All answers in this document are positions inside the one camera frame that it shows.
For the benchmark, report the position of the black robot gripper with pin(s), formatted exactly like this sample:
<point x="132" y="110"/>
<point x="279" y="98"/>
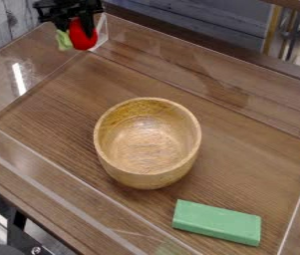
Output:
<point x="61" y="10"/>

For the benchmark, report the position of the red plush fruit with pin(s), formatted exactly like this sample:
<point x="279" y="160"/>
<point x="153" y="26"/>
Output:
<point x="75" y="38"/>

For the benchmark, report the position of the wooden bowl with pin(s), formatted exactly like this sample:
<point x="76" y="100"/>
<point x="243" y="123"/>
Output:
<point x="148" y="140"/>

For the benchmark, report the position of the wooden chair in background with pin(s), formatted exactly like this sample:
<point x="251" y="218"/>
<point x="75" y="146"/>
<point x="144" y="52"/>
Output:
<point x="283" y="29"/>

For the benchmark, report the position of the green rectangular block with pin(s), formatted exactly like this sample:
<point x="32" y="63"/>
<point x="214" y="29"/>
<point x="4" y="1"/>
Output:
<point x="218" y="222"/>

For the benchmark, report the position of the black table leg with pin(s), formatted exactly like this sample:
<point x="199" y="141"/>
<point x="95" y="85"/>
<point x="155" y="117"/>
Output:
<point x="20" y="239"/>

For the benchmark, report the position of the clear acrylic corner bracket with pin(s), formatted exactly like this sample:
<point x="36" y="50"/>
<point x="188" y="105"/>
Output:
<point x="103" y="30"/>

